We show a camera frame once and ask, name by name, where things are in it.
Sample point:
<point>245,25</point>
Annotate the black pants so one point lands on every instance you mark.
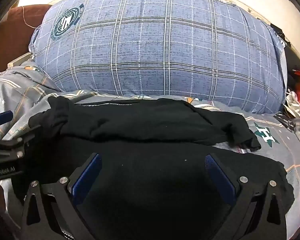
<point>153,183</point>

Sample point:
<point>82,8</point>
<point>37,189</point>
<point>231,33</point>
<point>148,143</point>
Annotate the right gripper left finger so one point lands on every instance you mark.
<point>38,223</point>

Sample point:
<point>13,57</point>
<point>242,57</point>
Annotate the wooden bed frame edge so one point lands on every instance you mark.
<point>18,61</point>

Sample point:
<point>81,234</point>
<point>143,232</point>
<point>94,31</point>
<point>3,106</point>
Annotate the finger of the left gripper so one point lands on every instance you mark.
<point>6,117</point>

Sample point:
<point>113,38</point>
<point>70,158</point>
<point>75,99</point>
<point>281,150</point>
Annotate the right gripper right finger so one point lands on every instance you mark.
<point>256,207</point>

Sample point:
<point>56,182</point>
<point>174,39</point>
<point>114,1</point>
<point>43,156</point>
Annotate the blue plaid pillow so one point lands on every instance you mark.
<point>204,49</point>

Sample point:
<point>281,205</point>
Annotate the grey patterned bed sheet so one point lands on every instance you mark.
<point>25,89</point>

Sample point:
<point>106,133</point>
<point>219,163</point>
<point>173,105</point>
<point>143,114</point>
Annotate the clear plastic bag clutter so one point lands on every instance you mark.
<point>290,114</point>

